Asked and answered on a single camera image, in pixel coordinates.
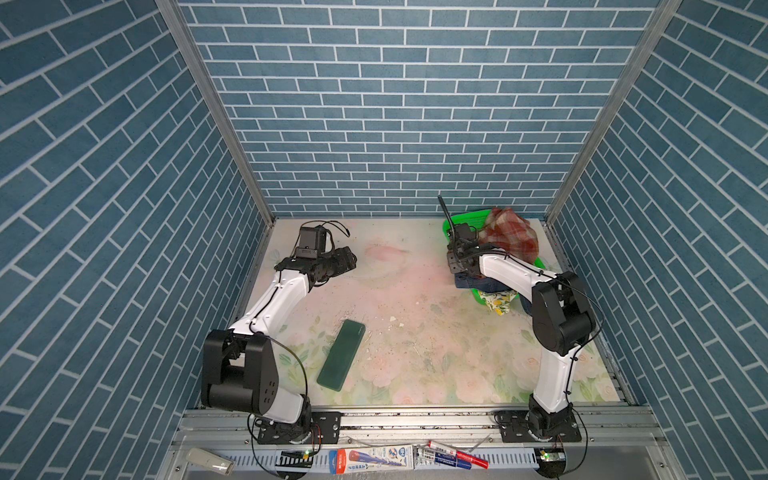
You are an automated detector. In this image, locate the blue marker pen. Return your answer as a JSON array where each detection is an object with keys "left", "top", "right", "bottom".
[{"left": 416, "top": 448, "right": 472, "bottom": 470}]

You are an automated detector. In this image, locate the yellow floral skirt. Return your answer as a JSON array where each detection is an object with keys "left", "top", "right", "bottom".
[{"left": 480, "top": 290, "right": 518, "bottom": 315}]

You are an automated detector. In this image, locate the dark blue denim skirt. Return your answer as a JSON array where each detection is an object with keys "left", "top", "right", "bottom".
[{"left": 454, "top": 272, "right": 511, "bottom": 293}]

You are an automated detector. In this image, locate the dark green rectangular board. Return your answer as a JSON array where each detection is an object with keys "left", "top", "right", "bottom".
[{"left": 317, "top": 319, "right": 366, "bottom": 392}]

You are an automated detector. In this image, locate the green plastic basket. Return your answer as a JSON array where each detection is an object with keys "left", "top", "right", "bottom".
[{"left": 452, "top": 209, "right": 545, "bottom": 305}]

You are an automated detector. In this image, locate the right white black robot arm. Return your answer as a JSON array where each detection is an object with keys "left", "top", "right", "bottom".
[{"left": 447, "top": 221, "right": 597, "bottom": 441}]

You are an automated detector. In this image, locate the aluminium front rail frame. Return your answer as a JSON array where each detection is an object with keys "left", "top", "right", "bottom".
[{"left": 158, "top": 403, "right": 684, "bottom": 479}]

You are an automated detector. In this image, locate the grey white small device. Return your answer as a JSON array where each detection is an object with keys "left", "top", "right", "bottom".
[{"left": 186, "top": 447, "right": 235, "bottom": 476}]

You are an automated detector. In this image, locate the marker package box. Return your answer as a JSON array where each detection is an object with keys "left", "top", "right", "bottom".
[{"left": 329, "top": 445, "right": 415, "bottom": 475}]

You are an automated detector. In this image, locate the red plaid skirt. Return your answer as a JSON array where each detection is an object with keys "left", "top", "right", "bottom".
[{"left": 478, "top": 208, "right": 539, "bottom": 264}]

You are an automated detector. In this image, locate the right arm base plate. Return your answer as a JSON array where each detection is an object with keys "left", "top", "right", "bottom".
[{"left": 492, "top": 407, "right": 582, "bottom": 443}]

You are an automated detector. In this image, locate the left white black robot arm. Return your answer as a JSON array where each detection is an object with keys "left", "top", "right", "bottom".
[{"left": 200, "top": 247, "right": 357, "bottom": 442}]

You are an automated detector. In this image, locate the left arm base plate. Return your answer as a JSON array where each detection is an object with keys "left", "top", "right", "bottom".
[{"left": 254, "top": 411, "right": 342, "bottom": 445}]

